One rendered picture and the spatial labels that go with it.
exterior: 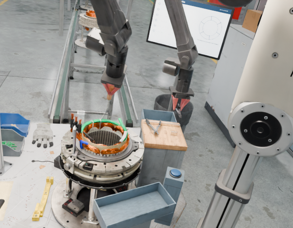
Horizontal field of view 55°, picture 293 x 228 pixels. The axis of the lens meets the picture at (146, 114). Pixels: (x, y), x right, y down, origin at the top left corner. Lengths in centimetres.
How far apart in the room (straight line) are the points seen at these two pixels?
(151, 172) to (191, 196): 133
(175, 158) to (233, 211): 42
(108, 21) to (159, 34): 127
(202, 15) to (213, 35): 15
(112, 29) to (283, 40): 40
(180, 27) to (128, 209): 69
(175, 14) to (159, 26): 89
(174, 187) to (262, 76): 62
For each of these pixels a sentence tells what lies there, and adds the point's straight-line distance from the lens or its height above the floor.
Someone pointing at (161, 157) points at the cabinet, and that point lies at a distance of 128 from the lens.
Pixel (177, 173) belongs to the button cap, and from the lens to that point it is 113.
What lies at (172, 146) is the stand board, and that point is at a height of 106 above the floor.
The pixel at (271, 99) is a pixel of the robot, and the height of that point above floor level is 152.
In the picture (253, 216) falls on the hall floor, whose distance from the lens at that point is 272.
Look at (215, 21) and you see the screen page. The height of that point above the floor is 147.
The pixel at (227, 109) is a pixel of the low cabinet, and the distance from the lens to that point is 359.
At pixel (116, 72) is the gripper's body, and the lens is 90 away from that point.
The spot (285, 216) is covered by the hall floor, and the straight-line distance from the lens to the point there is 290.
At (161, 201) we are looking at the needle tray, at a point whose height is 102.
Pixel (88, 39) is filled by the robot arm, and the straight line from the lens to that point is 90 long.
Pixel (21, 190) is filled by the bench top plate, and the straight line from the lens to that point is 139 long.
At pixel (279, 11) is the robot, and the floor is 170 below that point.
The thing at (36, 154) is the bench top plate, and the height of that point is 78.
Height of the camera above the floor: 175
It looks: 29 degrees down
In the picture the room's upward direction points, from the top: 11 degrees clockwise
